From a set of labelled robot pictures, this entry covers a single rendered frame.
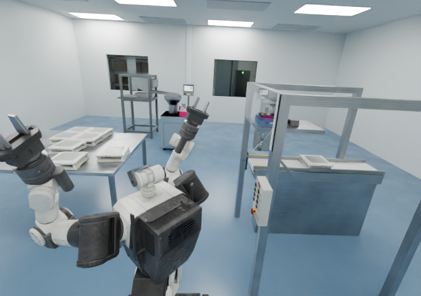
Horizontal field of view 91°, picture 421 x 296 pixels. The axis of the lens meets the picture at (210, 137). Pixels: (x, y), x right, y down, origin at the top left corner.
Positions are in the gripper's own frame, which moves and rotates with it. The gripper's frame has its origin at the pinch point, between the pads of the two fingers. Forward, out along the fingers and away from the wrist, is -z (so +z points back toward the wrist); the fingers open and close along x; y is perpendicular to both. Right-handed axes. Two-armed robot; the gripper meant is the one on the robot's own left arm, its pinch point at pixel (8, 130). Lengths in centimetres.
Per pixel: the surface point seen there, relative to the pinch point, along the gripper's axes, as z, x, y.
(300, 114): 342, 601, 250
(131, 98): 235, 345, -198
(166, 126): 240, 281, -86
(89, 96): 354, 468, -436
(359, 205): 151, 128, 203
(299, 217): 171, 107, 145
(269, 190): 62, 49, 83
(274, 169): 58, 63, 85
